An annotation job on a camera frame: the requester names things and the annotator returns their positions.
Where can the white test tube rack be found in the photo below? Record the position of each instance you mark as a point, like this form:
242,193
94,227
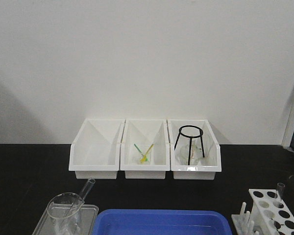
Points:
269,215

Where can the yellow green plastic sticks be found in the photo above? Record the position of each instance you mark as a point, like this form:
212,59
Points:
145,158

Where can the white storage bin left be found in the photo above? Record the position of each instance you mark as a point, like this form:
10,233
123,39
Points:
95,151

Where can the clear glassware in bin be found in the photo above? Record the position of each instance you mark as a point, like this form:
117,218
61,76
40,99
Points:
193,156

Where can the clear glass beaker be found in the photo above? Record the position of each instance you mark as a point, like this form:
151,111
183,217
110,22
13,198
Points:
64,210

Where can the white storage bin middle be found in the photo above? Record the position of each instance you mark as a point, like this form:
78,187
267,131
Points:
145,132

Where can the white storage bin right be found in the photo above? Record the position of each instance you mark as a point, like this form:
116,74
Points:
211,148

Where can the black wire tripod stand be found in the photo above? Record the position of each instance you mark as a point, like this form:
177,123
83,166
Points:
193,134

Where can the grey plastic tray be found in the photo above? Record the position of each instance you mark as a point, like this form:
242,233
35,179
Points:
87,215

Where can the white storage bin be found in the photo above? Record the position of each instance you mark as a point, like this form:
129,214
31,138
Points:
211,148
145,132
95,151

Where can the clear test tube in rack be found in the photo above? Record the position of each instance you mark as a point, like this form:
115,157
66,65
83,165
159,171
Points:
280,187

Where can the blue plastic tray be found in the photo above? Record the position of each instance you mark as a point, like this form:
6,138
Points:
160,222

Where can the clear glass test tube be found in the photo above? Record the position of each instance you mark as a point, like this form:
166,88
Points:
82,193

